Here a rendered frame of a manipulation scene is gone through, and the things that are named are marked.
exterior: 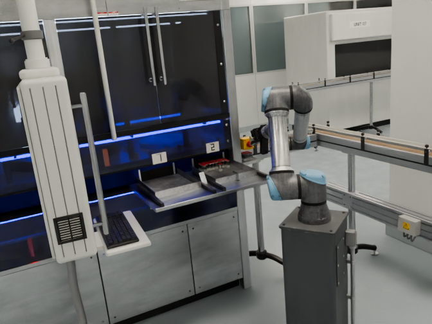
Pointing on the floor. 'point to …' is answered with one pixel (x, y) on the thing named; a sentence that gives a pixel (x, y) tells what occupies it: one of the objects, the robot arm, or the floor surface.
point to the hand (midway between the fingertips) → (252, 144)
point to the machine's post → (234, 135)
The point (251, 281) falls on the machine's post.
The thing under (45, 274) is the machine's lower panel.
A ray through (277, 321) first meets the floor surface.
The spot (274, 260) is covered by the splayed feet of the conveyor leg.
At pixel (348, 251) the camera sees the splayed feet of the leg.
